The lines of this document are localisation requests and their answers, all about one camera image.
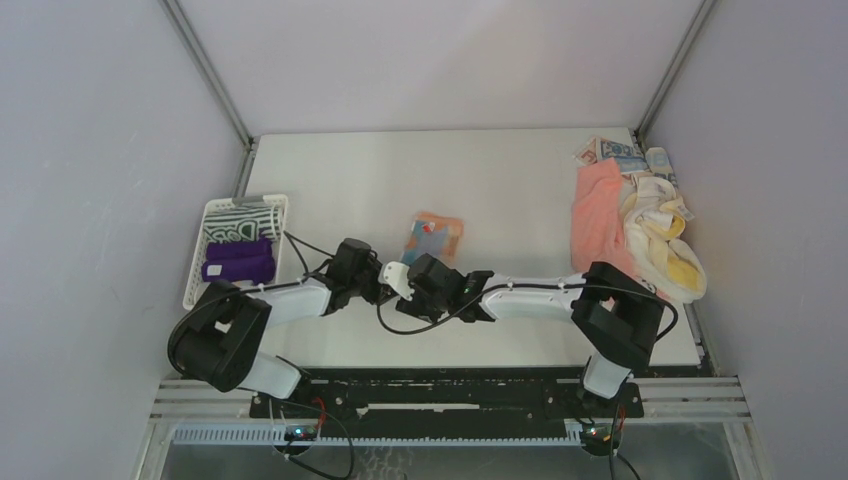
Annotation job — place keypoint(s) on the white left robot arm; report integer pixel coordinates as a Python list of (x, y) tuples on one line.
[(218, 340)]

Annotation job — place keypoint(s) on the orange polka dot towel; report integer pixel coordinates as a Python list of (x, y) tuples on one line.
[(438, 236)]

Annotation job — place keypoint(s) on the white yellow towel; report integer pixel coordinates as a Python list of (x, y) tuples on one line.
[(654, 218)]

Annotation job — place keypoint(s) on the left base control board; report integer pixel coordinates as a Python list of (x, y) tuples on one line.
[(300, 434)]

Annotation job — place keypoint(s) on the base control board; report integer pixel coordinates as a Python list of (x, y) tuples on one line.
[(600, 433), (300, 434)]

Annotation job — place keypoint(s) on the pink towel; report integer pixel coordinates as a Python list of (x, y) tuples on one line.
[(596, 232)]

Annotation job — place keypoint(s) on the purple towel roll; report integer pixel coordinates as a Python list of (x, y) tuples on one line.
[(239, 261)]

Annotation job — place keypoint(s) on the aluminium frame post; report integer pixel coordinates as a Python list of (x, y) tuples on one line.
[(177, 16), (675, 67)]

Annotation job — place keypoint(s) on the left aluminium frame post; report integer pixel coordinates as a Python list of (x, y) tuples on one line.
[(177, 16)]

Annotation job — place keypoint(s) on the right base control board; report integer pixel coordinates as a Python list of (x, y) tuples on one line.
[(600, 433)]

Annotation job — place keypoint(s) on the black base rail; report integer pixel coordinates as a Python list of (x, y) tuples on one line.
[(447, 403)]

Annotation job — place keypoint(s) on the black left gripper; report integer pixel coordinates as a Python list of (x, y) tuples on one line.
[(372, 297)]

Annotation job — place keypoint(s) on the right aluminium frame post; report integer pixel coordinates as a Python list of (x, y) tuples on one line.
[(675, 67)]

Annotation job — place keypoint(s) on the white plastic basket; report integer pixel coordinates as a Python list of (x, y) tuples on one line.
[(195, 285)]

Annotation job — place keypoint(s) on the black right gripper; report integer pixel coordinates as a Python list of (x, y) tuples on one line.
[(419, 291)]

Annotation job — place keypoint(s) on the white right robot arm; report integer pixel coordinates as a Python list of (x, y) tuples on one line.
[(617, 315)]

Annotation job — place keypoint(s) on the black white zebra towel roll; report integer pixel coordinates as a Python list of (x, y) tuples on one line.
[(243, 224)]

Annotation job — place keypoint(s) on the blue patterned towel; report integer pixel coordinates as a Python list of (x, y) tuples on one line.
[(633, 164)]

